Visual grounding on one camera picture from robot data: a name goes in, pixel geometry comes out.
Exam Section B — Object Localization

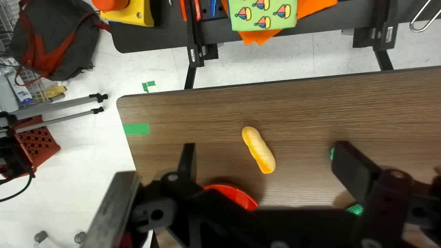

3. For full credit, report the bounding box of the blue and white packet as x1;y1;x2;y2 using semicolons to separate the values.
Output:
5;71;34;105

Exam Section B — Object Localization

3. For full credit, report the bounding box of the yellow toy bread loaf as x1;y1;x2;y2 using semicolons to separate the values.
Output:
242;126;276;174

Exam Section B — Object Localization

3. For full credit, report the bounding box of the red plastic plate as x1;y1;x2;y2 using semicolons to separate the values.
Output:
203;184;259;211

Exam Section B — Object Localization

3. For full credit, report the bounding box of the silver metal hook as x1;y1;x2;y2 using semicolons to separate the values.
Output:
409;0;441;33

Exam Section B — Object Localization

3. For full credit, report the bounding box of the dark bag with red straps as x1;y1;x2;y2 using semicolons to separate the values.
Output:
10;0;111;87

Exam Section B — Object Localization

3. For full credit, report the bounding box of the yellow packet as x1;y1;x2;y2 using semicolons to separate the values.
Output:
44;85;67;99

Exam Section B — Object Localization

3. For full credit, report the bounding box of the red perforated crate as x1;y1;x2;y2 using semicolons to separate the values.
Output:
0;116;61;179

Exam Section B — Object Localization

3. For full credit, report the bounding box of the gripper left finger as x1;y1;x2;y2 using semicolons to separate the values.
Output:
130;143;208;248

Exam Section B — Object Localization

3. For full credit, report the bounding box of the black table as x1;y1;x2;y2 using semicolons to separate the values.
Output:
108;0;441;90

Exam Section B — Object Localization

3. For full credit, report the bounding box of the orange cloth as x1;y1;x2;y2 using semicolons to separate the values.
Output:
220;0;338;45

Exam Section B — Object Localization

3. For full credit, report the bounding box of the stand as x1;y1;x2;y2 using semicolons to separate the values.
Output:
0;93;109;139

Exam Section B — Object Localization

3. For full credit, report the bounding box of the black cable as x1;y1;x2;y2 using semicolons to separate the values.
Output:
0;165;36;203

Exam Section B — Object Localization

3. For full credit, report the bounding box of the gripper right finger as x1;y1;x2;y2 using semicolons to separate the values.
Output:
331;140;441;248

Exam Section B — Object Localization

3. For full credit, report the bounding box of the yellow box with orange button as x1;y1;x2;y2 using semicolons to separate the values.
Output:
91;0;155;28

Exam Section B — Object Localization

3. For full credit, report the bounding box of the green cloth with boat print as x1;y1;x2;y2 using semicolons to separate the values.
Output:
228;0;298;32

